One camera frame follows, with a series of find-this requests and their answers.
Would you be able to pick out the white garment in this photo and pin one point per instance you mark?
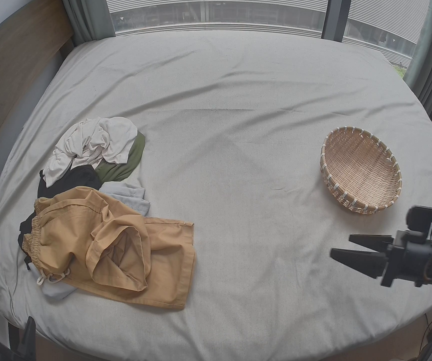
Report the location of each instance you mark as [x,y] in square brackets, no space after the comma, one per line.
[99,141]

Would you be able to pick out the green garment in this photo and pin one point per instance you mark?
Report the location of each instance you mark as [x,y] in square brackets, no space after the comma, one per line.
[120,169]

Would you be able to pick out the tan shorts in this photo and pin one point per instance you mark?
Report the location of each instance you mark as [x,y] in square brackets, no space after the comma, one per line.
[88,231]

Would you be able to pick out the black garment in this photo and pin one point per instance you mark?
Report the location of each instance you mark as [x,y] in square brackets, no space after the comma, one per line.
[77,179]

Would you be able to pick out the pale blue garment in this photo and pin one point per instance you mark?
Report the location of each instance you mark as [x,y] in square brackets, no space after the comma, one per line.
[133,197]

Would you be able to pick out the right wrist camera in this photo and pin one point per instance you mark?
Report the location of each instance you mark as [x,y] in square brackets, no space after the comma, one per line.
[418,220]

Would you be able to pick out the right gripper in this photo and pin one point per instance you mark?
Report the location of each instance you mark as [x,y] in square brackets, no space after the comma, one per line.
[413,260]

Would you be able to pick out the round woven basket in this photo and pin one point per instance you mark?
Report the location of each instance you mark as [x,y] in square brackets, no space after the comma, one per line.
[362,171]

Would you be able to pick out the bed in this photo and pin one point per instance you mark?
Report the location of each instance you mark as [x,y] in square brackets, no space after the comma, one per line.
[238,126]

